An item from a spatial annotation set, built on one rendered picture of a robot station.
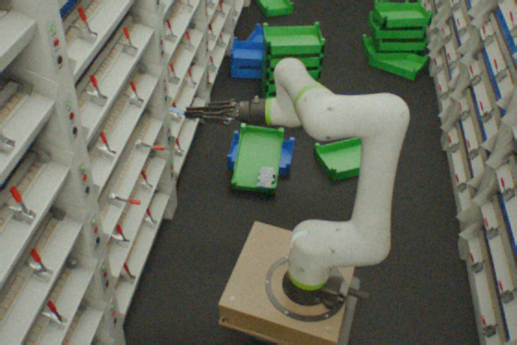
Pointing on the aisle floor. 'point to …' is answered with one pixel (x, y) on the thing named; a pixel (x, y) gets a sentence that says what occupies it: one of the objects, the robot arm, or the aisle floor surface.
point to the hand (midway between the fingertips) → (195, 112)
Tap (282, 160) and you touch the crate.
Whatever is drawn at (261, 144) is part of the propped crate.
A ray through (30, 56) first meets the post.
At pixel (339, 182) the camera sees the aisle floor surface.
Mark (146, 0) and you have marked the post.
